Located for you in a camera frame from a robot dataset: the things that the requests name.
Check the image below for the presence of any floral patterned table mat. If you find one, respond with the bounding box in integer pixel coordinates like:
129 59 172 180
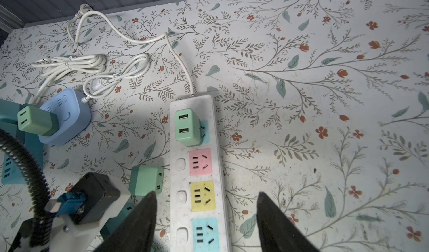
1 0 429 252

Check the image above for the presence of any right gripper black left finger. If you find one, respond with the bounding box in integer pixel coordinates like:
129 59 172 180
95 191 157 252

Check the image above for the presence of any teal power strip with USB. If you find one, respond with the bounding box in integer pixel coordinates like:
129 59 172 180
1 100 44 185

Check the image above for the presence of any blue square socket cube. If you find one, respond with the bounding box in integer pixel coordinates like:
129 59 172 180
39 88 91 146

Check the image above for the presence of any white coiled power cable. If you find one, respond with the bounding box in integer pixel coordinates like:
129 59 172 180
29 3 197 105

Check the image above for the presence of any green plug cube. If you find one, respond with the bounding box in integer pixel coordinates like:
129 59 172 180
129 165 164 196
175 108 203 147
17 105 59 136

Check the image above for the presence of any teal plug cube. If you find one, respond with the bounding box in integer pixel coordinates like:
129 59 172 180
100 203 135 240

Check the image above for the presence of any white long power strip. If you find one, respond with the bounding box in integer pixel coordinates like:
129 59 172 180
170 94 232 252

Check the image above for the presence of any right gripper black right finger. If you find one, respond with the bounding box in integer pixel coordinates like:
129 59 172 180
257 192 318 252

